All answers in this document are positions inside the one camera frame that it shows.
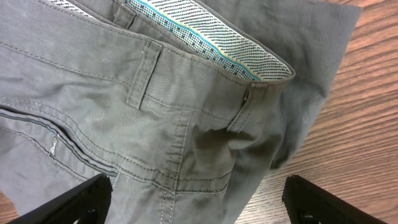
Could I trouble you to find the grey shorts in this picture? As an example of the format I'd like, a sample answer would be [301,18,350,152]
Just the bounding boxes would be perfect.
[1,0,361,223]

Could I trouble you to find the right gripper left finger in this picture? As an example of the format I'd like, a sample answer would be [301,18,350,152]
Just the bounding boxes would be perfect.
[9,174,113,224]

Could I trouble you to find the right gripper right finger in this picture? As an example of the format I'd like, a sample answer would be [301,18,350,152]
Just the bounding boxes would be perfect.
[282,175,387,224]

